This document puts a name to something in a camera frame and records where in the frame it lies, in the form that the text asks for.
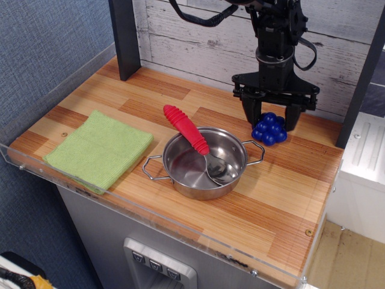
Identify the red handled metal spoon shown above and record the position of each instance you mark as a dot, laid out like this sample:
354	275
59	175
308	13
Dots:
217	169

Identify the yellow object at corner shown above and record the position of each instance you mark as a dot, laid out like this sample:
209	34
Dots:
41	283

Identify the white ridged side unit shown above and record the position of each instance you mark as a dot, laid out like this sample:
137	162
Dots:
356	201

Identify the small steel pot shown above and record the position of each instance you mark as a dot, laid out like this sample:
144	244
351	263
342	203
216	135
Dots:
186	168

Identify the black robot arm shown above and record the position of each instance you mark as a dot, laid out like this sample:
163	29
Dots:
278	26

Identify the green folded cloth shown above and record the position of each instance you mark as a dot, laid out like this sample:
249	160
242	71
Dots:
99	151

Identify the silver dispenser button panel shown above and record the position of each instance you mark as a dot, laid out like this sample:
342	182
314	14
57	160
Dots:
151	268

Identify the dark left frame post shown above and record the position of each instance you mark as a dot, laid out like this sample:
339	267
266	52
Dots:
125	37

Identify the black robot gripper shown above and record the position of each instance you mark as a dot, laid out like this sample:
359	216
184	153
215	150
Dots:
275	83

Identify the grey toy fridge cabinet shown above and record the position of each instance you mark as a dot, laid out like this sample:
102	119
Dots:
103	229

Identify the blue toy grape bunch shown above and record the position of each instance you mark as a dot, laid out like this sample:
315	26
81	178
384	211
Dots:
270	129

